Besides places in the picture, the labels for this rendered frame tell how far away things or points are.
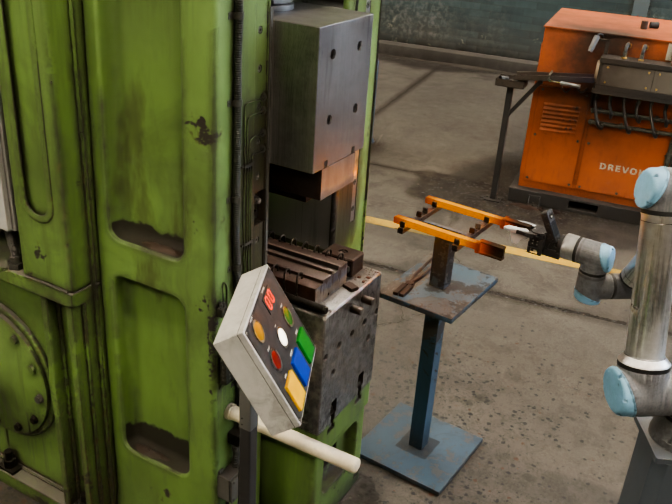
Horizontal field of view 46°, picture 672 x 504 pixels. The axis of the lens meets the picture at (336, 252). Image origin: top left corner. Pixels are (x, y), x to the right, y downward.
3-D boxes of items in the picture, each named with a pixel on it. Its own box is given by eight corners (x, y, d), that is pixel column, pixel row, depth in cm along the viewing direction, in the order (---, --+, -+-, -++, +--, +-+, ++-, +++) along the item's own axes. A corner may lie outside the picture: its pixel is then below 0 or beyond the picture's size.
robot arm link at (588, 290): (610, 307, 271) (618, 275, 266) (578, 307, 270) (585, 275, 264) (599, 294, 280) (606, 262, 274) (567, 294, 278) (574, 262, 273)
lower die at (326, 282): (346, 282, 259) (347, 259, 255) (314, 308, 243) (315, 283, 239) (241, 248, 276) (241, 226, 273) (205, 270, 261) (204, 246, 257)
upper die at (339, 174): (353, 181, 243) (355, 151, 239) (320, 201, 227) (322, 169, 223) (242, 151, 261) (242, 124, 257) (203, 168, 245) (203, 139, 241)
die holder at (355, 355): (371, 380, 287) (382, 271, 268) (317, 436, 257) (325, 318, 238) (245, 332, 311) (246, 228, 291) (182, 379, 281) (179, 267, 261)
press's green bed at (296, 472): (361, 479, 308) (370, 380, 287) (310, 541, 278) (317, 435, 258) (244, 428, 331) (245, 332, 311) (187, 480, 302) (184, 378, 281)
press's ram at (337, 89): (376, 140, 249) (387, 9, 232) (312, 174, 219) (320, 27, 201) (265, 114, 267) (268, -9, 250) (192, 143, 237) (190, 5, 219)
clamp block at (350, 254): (363, 268, 268) (364, 251, 265) (351, 278, 262) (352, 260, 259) (332, 259, 273) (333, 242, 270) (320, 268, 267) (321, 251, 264)
